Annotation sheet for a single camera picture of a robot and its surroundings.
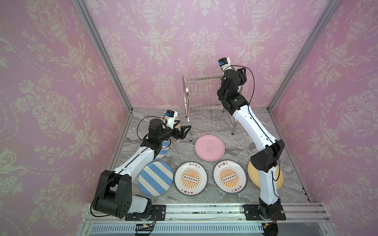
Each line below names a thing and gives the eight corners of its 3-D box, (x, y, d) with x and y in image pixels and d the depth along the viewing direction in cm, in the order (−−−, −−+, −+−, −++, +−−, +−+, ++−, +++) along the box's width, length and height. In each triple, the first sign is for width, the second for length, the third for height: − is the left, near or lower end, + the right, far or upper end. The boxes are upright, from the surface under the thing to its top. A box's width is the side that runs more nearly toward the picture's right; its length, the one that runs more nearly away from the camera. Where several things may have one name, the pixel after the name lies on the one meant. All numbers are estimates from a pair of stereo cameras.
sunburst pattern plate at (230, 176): (214, 193, 82) (214, 192, 80) (211, 161, 94) (212, 159, 92) (249, 193, 82) (250, 192, 80) (242, 161, 94) (243, 159, 93)
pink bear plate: (194, 161, 94) (194, 159, 92) (194, 136, 106) (194, 134, 104) (226, 161, 94) (227, 159, 92) (222, 136, 106) (223, 134, 104)
